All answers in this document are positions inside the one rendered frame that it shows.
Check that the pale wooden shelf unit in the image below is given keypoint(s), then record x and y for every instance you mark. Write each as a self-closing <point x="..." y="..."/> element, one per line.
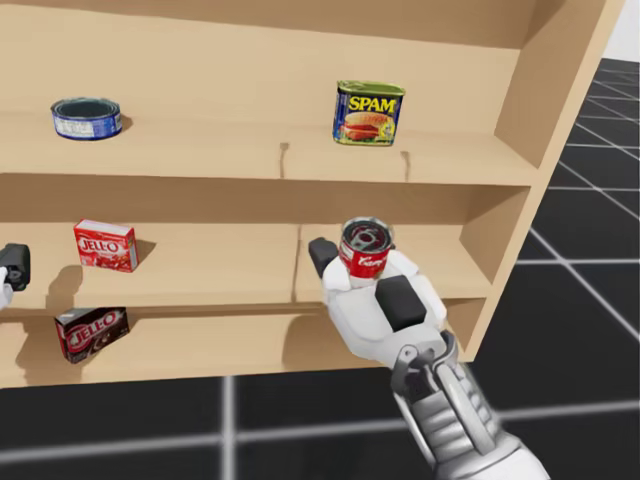
<point x="210" y="150"/>

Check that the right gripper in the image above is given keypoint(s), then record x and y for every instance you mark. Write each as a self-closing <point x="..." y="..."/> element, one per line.
<point x="380" y="315"/>

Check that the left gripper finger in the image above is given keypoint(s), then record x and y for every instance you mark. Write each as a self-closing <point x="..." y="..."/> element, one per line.
<point x="14" y="270"/>

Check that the blue flat can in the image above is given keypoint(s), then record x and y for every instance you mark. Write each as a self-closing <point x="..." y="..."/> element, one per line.
<point x="86" y="120"/>

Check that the red and white can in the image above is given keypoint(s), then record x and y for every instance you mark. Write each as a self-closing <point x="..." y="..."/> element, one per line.
<point x="364" y="252"/>

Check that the dark brown and red carton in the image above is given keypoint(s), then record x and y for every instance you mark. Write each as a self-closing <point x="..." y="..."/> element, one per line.
<point x="90" y="334"/>

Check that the green and blue rectangular can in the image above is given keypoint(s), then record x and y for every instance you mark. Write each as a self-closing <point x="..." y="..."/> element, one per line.
<point x="369" y="115"/>

